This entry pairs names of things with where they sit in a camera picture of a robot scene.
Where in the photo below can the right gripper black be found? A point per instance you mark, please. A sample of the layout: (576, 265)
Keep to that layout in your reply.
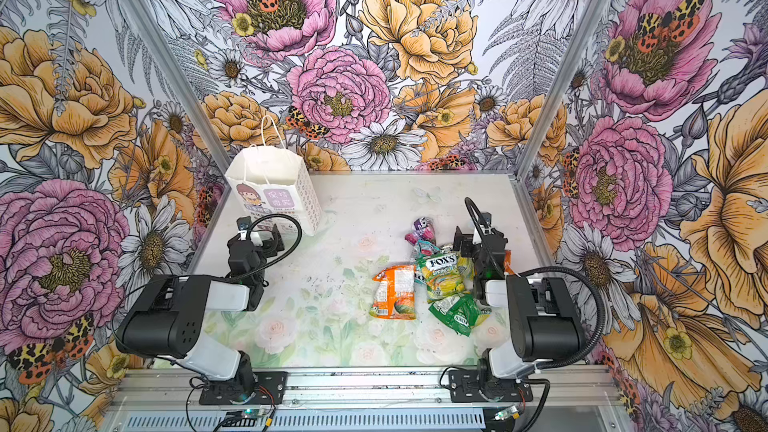
(477, 240)

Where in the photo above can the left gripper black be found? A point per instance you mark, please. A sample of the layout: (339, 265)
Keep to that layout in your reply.
(264, 240)

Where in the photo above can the yellow green Fox's candy bag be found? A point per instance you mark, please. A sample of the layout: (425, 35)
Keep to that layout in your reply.
(441, 275)

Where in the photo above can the teal Fox's candy bag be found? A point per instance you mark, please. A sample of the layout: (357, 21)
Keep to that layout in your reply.
(424, 248)

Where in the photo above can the white paper bag with print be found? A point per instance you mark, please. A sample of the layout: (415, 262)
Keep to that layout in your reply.
(273, 179)

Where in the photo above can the orange snack bag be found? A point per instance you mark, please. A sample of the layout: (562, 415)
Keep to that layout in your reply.
(394, 298)
(507, 263)

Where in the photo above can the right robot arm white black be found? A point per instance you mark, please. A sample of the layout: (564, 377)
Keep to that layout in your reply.
(543, 322)

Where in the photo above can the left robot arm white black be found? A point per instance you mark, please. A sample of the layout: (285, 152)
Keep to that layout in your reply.
(166, 320)

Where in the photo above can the green snack bag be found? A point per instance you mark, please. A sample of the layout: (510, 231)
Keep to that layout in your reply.
(461, 313)

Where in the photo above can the purple snack packet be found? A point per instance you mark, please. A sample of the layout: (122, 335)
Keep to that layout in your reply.
(422, 230)

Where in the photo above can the white vented box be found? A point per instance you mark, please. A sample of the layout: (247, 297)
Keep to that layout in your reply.
(461, 419)

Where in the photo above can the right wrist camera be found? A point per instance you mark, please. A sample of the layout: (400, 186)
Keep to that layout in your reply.
(485, 223)

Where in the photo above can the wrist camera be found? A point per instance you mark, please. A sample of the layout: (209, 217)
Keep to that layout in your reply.
(485, 223)
(243, 223)

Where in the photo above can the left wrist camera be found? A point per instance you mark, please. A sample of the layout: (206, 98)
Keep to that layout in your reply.
(243, 223)

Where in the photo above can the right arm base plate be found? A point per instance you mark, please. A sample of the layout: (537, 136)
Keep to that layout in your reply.
(479, 386)

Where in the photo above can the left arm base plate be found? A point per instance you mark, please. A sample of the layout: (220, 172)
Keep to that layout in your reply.
(266, 388)

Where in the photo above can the aluminium front rail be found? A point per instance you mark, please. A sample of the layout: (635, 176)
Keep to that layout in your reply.
(163, 390)

